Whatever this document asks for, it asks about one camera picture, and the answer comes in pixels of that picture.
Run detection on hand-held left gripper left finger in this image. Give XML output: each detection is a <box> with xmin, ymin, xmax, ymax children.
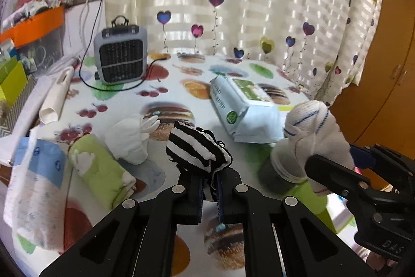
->
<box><xmin>39</xmin><ymin>171</ymin><xmax>205</xmax><ymax>277</ymax></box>

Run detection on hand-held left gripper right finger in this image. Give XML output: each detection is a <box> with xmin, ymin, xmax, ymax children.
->
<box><xmin>216</xmin><ymin>168</ymin><xmax>377</xmax><ymax>277</ymax></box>

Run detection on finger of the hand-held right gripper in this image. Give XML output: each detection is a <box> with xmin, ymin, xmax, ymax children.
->
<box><xmin>305</xmin><ymin>154</ymin><xmax>373</xmax><ymax>200</ymax></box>
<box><xmin>349</xmin><ymin>142</ymin><xmax>415</xmax><ymax>181</ymax></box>

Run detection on black white striped cloth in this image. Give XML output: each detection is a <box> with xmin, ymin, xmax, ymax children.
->
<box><xmin>166</xmin><ymin>121</ymin><xmax>234</xmax><ymax>203</ymax></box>

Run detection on white sock with blue stripes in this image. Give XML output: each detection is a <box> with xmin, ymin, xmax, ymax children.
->
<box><xmin>271</xmin><ymin>100</ymin><xmax>356</xmax><ymax>195</ymax></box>

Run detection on person's right hand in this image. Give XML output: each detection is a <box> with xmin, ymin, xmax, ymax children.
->
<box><xmin>366</xmin><ymin>250</ymin><xmax>400</xmax><ymax>272</ymax></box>

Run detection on dark jar with white lid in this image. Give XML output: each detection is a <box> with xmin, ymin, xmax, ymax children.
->
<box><xmin>258</xmin><ymin>150</ymin><xmax>303</xmax><ymax>195</ymax></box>

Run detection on light blue wipes pack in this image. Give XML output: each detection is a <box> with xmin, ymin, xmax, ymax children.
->
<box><xmin>209</xmin><ymin>75</ymin><xmax>285</xmax><ymax>144</ymax></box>

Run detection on white gloves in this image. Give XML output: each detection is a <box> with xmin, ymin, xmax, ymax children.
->
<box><xmin>104</xmin><ymin>114</ymin><xmax>161</xmax><ymax>165</ymax></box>

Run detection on wooden cabinet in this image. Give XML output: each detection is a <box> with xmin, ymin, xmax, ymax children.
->
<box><xmin>327</xmin><ymin>0</ymin><xmax>415</xmax><ymax>194</ymax></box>

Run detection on green rabbit towel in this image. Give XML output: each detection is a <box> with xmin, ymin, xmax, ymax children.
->
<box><xmin>67</xmin><ymin>132</ymin><xmax>137</xmax><ymax>210</ymax></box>

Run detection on fruit printed tablecloth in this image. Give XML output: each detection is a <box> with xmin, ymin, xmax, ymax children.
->
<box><xmin>0</xmin><ymin>51</ymin><xmax>368</xmax><ymax>277</ymax></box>

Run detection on blue white tissue pack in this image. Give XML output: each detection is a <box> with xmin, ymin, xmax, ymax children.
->
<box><xmin>3</xmin><ymin>136</ymin><xmax>69</xmax><ymax>250</ymax></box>

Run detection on grey space heater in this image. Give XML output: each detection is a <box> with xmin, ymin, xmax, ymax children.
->
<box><xmin>93</xmin><ymin>15</ymin><xmax>148</xmax><ymax>85</ymax></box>

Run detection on white rolled tube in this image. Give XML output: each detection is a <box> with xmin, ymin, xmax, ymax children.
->
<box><xmin>39</xmin><ymin>66</ymin><xmax>75</xmax><ymax>124</ymax></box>

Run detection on grey chevron patterned box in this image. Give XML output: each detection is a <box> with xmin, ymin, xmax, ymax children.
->
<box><xmin>0</xmin><ymin>74</ymin><xmax>38</xmax><ymax>139</ymax></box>

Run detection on dark box with white script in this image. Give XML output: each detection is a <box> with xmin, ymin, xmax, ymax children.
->
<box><xmin>18</xmin><ymin>27</ymin><xmax>66</xmax><ymax>76</ymax></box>

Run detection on green cardboard box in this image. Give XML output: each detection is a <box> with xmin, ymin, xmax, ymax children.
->
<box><xmin>0</xmin><ymin>58</ymin><xmax>28</xmax><ymax>105</ymax></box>

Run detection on orange box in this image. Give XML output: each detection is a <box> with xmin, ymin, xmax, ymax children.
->
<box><xmin>0</xmin><ymin>7</ymin><xmax>65</xmax><ymax>49</ymax></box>

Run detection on small blue white carton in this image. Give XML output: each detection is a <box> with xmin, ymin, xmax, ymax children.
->
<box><xmin>0</xmin><ymin>38</ymin><xmax>17</xmax><ymax>59</ymax></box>

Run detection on black heater cable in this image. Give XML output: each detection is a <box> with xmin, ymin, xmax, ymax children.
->
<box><xmin>79</xmin><ymin>0</ymin><xmax>171</xmax><ymax>92</ymax></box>

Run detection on white cables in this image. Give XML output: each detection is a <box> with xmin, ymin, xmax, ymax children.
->
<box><xmin>79</xmin><ymin>0</ymin><xmax>91</xmax><ymax>54</ymax></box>

